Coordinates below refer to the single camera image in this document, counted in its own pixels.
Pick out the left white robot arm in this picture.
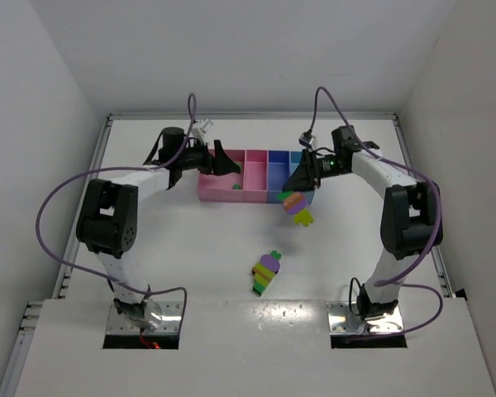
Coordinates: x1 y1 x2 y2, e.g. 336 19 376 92
76 120 241 332

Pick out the dark blue bin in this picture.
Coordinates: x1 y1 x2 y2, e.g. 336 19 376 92
267 151 290 203

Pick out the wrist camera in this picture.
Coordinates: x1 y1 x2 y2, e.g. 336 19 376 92
191 119 213 145
298 131 317 150

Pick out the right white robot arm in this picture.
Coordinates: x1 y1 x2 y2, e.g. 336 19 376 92
278 126 442 320

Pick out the small pink bin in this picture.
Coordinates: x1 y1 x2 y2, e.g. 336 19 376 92
243 150 268 203

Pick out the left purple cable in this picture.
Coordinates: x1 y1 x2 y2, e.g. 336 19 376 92
36 93 198 332

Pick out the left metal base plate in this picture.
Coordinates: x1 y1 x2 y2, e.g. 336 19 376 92
105 300 182 337

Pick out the large pink bin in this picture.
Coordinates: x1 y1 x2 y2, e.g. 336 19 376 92
198 150 246 203

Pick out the light blue bin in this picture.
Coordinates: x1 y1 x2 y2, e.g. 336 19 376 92
289 151 315 204

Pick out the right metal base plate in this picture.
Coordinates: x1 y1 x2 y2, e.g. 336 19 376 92
327 301 404 337

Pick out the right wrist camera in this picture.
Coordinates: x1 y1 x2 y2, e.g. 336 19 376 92
298 131 317 150

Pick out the multicolour lego stack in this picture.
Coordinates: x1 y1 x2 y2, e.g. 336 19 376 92
251 251 282 296
276 191 314 227

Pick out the metal base plate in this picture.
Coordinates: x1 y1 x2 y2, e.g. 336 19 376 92
105 300 182 337
327 301 404 337

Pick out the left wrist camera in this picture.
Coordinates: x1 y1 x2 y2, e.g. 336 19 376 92
191 119 213 145

